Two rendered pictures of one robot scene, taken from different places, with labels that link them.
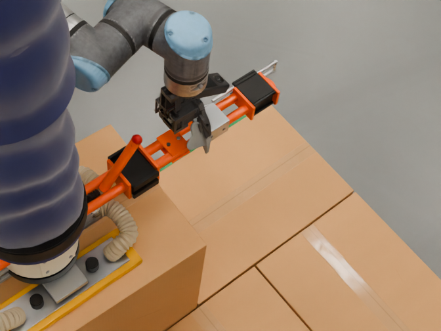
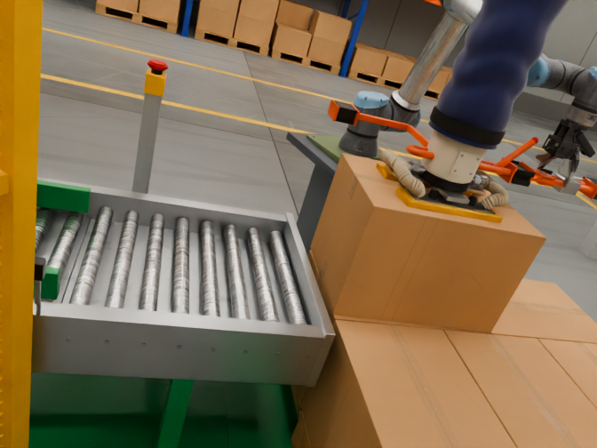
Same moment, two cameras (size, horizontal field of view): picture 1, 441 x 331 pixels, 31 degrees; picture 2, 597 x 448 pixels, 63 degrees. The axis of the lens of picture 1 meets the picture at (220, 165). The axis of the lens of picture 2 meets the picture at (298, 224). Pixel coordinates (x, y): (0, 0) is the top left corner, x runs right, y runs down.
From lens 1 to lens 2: 143 cm
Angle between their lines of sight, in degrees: 38
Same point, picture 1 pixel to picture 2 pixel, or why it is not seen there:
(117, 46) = (559, 66)
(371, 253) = not seen: outside the picture
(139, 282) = (497, 227)
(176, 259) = (524, 232)
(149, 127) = not seen: hidden behind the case
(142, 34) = (570, 74)
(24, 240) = (475, 107)
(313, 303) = (584, 378)
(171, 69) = (581, 97)
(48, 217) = (500, 95)
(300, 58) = not seen: hidden behind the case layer
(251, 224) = (537, 320)
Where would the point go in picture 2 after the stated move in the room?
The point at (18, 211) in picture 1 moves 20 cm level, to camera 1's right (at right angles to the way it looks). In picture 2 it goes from (495, 68) to (569, 93)
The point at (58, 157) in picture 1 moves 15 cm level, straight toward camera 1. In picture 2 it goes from (540, 38) to (553, 43)
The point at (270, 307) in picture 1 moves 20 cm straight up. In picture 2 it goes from (547, 362) to (578, 316)
